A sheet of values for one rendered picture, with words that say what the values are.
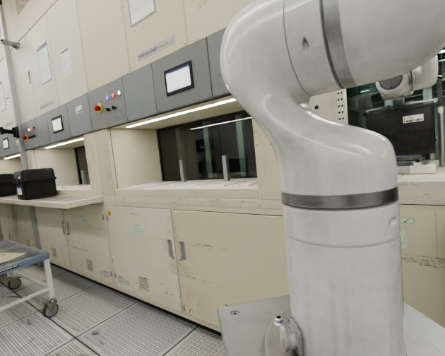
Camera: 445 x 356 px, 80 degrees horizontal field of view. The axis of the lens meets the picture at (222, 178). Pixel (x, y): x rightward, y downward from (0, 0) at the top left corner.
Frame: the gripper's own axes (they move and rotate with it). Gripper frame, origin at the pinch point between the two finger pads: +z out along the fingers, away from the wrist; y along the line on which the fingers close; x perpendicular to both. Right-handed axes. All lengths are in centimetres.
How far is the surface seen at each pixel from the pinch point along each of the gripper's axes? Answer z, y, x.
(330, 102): -29.6, -18.4, -3.2
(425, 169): -10.4, 7.7, -30.5
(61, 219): -30, -266, -62
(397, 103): -1.8, -0.3, -4.4
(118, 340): -57, -138, -119
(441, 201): -30.3, 11.0, -38.1
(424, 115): -10.2, 7.9, -11.0
